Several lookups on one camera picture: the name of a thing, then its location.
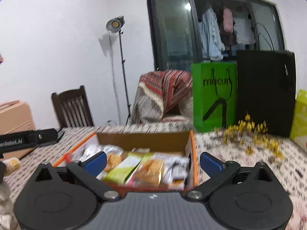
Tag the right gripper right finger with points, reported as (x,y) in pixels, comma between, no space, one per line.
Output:
(220,174)

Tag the gloved left hand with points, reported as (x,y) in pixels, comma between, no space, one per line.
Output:
(7,167)

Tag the orange cardboard pumpkin box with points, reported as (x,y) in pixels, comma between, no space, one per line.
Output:
(144,144)

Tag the studio lamp on stand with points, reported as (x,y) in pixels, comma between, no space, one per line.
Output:
(114,29)

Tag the dark wooden chair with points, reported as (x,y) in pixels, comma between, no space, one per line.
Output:
(72,108)

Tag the pink hard suitcase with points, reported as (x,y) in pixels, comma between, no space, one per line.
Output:
(16,116)

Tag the green mucun paper bag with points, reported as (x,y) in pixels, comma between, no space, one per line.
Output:
(214,90)

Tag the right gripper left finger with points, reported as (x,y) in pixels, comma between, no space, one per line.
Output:
(84,174)

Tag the hanging clothes on balcony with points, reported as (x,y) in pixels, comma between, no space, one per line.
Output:
(224,30)

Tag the black paper bag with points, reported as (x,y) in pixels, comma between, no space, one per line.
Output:
(266,83)

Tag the yellow flower branch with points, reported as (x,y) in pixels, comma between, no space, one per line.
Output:
(247,135)

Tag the cracker chip snack bag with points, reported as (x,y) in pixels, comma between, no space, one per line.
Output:
(114,156)

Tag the white silver snack packet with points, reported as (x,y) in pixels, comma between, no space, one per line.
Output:
(175,172)

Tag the yellow green snack box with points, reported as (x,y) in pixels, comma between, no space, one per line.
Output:
(299,124)

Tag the green snack bar packet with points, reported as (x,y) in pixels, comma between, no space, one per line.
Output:
(120,174)

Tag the cloth covered armchair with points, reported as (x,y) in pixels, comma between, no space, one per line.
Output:
(163,96)

